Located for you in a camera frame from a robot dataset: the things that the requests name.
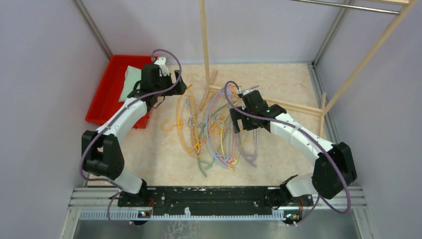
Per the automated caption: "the yellow-orange plastic hook hanger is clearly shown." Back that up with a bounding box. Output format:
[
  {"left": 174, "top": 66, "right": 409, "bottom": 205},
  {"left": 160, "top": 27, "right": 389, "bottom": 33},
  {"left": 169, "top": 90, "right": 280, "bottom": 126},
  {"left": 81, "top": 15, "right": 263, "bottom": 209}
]
[{"left": 161, "top": 84, "right": 201, "bottom": 157}]

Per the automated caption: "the peach orange hanger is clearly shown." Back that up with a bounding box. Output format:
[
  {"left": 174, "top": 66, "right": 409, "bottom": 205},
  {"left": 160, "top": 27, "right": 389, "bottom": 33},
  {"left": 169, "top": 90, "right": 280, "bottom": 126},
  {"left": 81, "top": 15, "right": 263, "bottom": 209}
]
[{"left": 194, "top": 85, "right": 220, "bottom": 117}]

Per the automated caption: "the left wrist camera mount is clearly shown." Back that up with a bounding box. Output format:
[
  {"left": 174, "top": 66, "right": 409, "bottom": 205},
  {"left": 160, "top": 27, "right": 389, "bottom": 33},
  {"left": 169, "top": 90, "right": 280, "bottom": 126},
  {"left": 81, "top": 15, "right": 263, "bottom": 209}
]
[{"left": 154, "top": 56, "right": 171, "bottom": 76}]

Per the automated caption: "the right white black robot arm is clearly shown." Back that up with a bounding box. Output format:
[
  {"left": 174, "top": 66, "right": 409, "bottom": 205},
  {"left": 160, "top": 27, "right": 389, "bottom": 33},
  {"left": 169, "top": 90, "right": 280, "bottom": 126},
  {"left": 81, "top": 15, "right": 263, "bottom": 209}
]
[{"left": 230, "top": 90, "right": 357, "bottom": 205}]

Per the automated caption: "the light green cartoon cloth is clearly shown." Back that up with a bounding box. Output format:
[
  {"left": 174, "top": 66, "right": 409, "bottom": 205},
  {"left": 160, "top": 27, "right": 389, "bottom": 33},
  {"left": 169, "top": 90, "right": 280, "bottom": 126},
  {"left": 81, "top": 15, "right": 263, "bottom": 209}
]
[{"left": 118, "top": 66, "right": 141, "bottom": 102}]

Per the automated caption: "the blue hanger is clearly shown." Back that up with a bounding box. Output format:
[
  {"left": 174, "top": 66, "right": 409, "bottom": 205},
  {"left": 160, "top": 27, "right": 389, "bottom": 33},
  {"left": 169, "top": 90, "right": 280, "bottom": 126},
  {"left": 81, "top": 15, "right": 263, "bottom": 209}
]
[{"left": 206, "top": 88, "right": 229, "bottom": 169}]

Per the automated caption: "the metal rack rod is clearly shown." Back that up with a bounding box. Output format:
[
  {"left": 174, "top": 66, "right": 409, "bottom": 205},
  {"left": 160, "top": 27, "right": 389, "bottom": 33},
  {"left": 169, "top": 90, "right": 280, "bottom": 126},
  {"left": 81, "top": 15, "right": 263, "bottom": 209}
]
[{"left": 291, "top": 0, "right": 400, "bottom": 15}]

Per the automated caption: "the purple cable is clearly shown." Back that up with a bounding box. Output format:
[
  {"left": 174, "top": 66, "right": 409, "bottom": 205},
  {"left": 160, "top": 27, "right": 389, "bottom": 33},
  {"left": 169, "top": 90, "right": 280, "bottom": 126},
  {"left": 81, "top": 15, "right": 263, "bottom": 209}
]
[
  {"left": 224, "top": 81, "right": 352, "bottom": 226},
  {"left": 80, "top": 49, "right": 183, "bottom": 230}
]

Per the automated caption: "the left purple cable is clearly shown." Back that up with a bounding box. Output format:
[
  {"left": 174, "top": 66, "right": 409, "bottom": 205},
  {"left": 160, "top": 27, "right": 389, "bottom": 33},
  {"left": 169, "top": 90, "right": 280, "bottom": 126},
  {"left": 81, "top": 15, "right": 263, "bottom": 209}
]
[{"left": 80, "top": 49, "right": 183, "bottom": 230}]

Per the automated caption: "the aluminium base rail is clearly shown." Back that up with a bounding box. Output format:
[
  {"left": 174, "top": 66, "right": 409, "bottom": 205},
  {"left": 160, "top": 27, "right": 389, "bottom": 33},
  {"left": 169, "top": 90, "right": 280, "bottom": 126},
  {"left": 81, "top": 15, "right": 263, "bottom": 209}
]
[{"left": 69, "top": 186, "right": 367, "bottom": 221}]

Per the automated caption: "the red plastic bin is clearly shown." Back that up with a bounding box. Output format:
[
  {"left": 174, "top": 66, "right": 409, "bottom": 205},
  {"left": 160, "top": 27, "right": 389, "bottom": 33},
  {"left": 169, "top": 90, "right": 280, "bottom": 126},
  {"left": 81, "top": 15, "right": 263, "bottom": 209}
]
[{"left": 85, "top": 55, "right": 152, "bottom": 126}]

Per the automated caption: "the wooden hanger rack frame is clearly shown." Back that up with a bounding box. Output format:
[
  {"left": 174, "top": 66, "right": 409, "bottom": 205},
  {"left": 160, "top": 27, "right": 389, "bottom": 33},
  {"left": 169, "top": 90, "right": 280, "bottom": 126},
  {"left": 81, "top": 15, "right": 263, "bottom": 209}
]
[{"left": 198, "top": 0, "right": 420, "bottom": 137}]

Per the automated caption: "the orange plastic hanger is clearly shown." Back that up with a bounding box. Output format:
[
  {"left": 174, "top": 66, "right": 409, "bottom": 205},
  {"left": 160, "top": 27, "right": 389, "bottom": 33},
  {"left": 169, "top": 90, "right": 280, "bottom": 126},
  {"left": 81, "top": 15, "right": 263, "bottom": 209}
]
[{"left": 209, "top": 115, "right": 229, "bottom": 134}]

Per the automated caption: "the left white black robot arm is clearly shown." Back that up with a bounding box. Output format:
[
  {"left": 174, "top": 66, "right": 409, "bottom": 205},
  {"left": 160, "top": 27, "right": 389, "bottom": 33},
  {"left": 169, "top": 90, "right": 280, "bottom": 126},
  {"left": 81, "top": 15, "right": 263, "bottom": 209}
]
[{"left": 80, "top": 63, "right": 187, "bottom": 206}]

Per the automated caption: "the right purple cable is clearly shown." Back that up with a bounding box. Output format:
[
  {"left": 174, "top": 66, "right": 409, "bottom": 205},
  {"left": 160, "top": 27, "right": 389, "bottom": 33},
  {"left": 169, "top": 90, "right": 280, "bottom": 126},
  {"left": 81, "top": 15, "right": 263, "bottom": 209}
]
[{"left": 224, "top": 81, "right": 352, "bottom": 226}]

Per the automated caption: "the green hanger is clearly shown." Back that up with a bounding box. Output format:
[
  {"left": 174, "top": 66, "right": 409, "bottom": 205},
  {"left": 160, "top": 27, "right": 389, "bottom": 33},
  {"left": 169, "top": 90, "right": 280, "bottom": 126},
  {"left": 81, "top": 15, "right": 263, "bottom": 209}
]
[{"left": 196, "top": 120, "right": 213, "bottom": 178}]

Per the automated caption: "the light yellow hanger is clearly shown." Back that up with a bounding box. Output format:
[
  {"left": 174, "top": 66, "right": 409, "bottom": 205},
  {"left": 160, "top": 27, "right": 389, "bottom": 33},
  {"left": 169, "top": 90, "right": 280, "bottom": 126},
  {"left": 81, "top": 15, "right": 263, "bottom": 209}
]
[{"left": 219, "top": 105, "right": 238, "bottom": 172}]

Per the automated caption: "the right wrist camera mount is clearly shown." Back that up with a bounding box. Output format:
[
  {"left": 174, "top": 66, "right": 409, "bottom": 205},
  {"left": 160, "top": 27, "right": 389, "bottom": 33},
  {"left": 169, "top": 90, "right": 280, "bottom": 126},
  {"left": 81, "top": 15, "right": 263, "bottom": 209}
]
[{"left": 236, "top": 87, "right": 252, "bottom": 98}]

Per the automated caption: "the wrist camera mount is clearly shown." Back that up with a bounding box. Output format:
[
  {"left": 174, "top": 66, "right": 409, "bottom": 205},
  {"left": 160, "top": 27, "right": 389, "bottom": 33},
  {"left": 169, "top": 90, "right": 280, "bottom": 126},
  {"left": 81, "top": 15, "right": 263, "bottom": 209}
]
[
  {"left": 236, "top": 87, "right": 252, "bottom": 98},
  {"left": 154, "top": 56, "right": 171, "bottom": 76}
]

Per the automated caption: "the pink hanger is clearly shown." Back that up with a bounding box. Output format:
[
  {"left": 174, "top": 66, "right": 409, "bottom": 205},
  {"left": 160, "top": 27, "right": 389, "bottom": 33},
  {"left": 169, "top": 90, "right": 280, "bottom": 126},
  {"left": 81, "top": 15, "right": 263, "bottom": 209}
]
[{"left": 207, "top": 93, "right": 236, "bottom": 170}]

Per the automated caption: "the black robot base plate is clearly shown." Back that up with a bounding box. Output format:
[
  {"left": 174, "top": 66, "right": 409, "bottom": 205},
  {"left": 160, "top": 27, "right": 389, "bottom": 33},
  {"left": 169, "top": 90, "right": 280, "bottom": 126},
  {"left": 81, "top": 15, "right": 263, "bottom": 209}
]
[{"left": 117, "top": 186, "right": 314, "bottom": 216}]

